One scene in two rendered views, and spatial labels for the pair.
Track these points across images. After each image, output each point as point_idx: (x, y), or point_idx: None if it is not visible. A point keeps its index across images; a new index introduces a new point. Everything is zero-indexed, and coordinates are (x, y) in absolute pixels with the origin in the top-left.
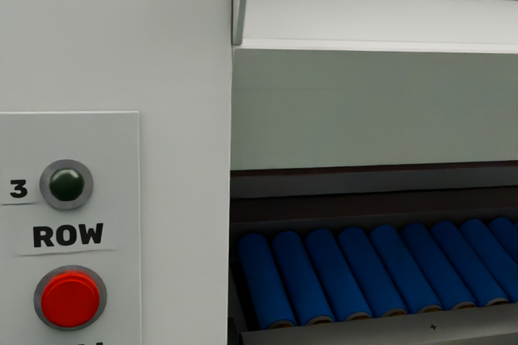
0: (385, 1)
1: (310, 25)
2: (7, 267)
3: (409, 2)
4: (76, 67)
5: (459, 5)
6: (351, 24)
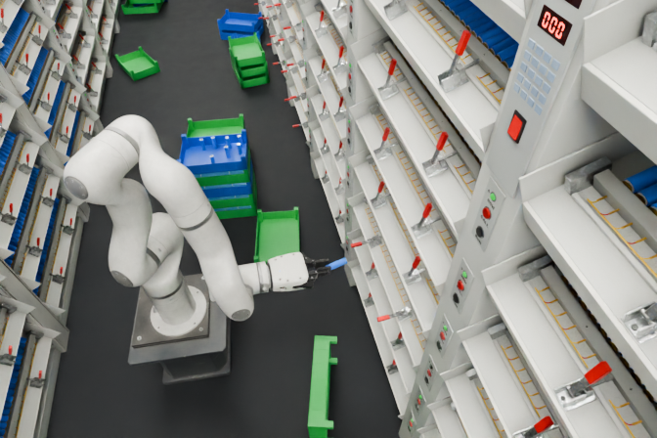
0: (476, 404)
1: (457, 390)
2: (427, 364)
3: (478, 409)
4: (435, 362)
5: (483, 419)
6: (460, 397)
